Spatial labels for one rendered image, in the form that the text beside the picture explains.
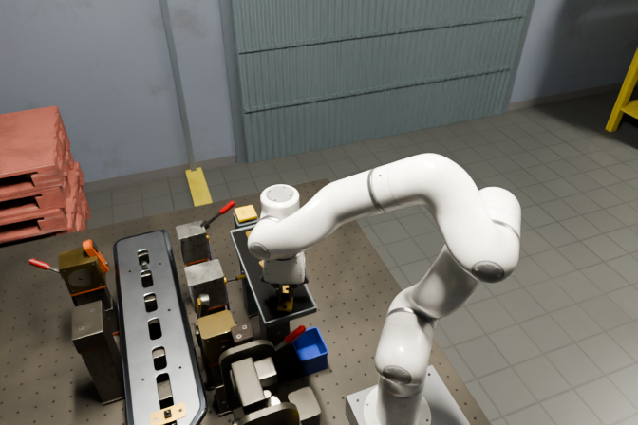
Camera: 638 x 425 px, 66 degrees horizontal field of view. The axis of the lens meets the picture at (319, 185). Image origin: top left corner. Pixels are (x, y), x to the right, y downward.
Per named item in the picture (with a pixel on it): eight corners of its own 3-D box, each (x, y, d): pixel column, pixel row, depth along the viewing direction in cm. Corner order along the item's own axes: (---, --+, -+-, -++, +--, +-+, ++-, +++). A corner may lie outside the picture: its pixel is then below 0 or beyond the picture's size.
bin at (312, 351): (290, 351, 168) (289, 335, 163) (316, 342, 171) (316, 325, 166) (300, 378, 160) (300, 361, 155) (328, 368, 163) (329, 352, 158)
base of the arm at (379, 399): (403, 373, 151) (408, 335, 140) (444, 427, 138) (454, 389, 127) (350, 402, 144) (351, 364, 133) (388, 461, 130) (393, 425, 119)
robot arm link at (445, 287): (370, 351, 120) (386, 302, 132) (416, 374, 119) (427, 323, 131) (474, 214, 87) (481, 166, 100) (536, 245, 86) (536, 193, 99)
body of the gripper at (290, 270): (305, 235, 119) (306, 267, 126) (263, 233, 120) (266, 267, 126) (303, 257, 113) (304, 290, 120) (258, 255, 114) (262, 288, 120)
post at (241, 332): (243, 410, 152) (230, 326, 128) (258, 404, 153) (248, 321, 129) (247, 424, 148) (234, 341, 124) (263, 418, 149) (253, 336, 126)
